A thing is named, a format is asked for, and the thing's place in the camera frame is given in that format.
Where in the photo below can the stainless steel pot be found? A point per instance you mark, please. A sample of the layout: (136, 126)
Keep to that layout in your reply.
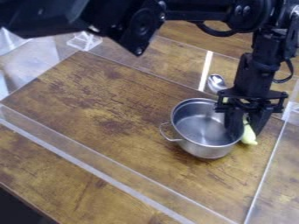
(199, 129)

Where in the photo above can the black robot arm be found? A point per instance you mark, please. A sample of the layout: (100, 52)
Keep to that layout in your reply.
(130, 22)

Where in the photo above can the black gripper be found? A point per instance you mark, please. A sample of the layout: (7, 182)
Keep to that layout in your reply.
(251, 95)

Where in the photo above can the clear acrylic front barrier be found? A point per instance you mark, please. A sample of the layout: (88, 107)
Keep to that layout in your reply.
(163, 198)

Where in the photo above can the green spoon handle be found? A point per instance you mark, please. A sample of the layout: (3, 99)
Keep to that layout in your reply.
(216, 84)

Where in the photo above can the clear acrylic triangle stand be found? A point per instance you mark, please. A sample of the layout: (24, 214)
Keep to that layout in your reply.
(84, 41)

